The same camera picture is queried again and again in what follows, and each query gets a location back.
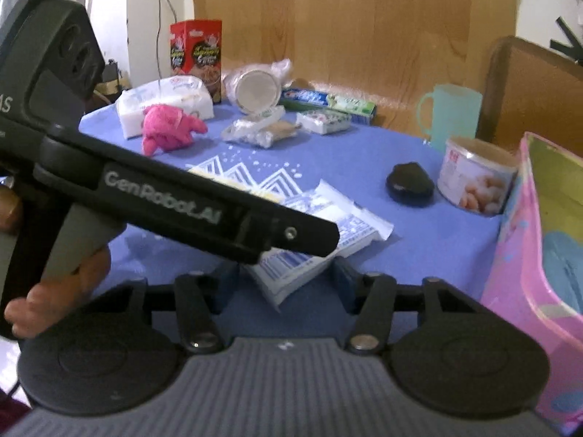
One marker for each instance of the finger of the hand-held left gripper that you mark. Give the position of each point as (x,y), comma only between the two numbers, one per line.
(300,234)

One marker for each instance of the blue green toothpaste box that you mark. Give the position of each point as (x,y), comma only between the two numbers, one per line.
(319,99)

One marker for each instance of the tin can with white label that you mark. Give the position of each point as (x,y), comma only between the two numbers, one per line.
(473,177)

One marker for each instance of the person's left hand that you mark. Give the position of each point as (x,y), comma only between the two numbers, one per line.
(59,293)

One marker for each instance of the black tape strips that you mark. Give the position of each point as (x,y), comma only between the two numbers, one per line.
(567,36)

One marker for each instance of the blue tablecloth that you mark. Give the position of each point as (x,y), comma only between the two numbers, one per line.
(410,246)

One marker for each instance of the red cereal box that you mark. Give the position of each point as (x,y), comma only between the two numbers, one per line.
(196,54)

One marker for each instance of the pink tin box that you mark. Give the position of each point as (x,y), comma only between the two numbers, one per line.
(514,259)

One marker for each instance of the wooden board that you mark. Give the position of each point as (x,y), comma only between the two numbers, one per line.
(364,32)

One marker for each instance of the white blue printed packet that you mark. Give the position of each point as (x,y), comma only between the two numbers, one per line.
(350,218)
(287,277)

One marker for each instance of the teal plastic cup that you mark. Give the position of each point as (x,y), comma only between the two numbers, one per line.
(455,114)

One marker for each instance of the pink yarn ball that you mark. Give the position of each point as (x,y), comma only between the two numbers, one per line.
(166,128)

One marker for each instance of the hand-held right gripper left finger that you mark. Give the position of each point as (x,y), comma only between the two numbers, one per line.
(227,287)

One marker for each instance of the brown chair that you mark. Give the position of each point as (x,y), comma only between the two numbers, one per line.
(533,91)

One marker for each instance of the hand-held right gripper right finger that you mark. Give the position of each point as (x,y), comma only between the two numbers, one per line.
(346,280)

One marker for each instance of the white tissue pack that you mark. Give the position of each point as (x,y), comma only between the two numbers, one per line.
(175,95)

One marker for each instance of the clear plastic bag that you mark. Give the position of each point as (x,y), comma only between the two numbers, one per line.
(255,133)

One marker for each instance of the black pouch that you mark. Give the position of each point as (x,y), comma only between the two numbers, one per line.
(410,183)

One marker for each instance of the white green patterned packet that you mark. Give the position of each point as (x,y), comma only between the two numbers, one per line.
(323,121)

